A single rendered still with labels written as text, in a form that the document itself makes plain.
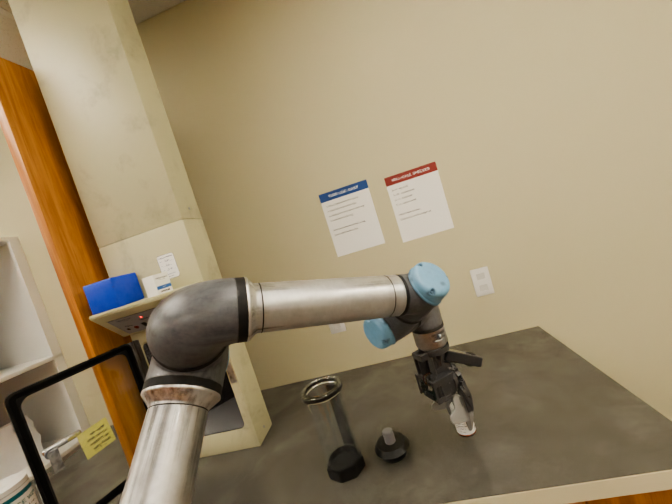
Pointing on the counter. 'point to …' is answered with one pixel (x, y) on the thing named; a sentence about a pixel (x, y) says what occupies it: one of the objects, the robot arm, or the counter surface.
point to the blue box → (113, 293)
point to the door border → (46, 387)
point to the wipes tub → (17, 490)
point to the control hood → (128, 312)
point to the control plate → (132, 321)
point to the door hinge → (140, 357)
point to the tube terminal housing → (151, 241)
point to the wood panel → (53, 199)
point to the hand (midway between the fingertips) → (462, 418)
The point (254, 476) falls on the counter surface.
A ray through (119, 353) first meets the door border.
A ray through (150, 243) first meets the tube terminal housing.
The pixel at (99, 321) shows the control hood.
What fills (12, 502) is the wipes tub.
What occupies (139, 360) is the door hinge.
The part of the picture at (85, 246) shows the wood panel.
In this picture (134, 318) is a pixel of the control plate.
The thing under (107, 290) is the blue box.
